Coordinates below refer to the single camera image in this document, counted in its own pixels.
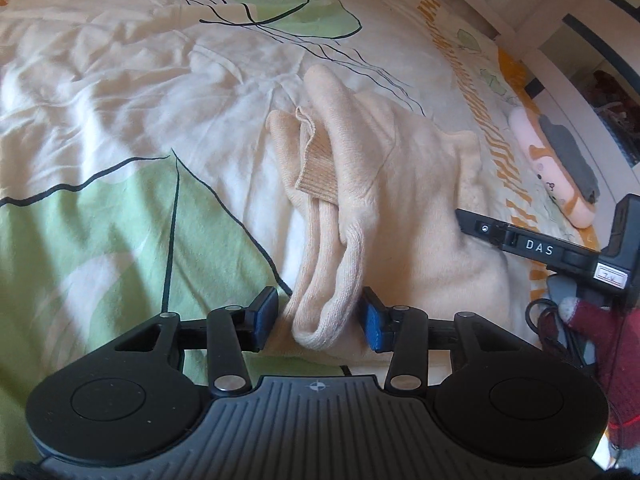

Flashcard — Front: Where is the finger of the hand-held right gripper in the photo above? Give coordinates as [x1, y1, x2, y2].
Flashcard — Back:
[456, 209, 512, 250]

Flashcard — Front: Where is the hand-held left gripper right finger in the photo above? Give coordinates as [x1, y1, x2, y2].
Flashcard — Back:
[360, 286, 523, 393]

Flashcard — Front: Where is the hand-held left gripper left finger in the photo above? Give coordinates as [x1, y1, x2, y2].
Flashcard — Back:
[114, 286, 280, 395]

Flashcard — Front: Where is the beige knit sweater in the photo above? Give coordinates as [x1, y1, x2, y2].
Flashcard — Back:
[265, 62, 511, 366]

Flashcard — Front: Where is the person's right forearm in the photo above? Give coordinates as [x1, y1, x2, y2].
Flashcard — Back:
[602, 392, 640, 453]

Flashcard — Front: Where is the person's right hand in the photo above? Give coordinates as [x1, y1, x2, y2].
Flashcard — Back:
[540, 296, 640, 396]

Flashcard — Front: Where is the pink and orange plush cushion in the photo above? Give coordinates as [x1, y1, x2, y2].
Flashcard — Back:
[509, 108, 601, 228]

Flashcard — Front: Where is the leaf print duvet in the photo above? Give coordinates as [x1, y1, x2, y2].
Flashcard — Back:
[0, 0, 616, 411]

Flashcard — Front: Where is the black cable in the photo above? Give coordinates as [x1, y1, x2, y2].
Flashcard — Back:
[524, 299, 591, 366]

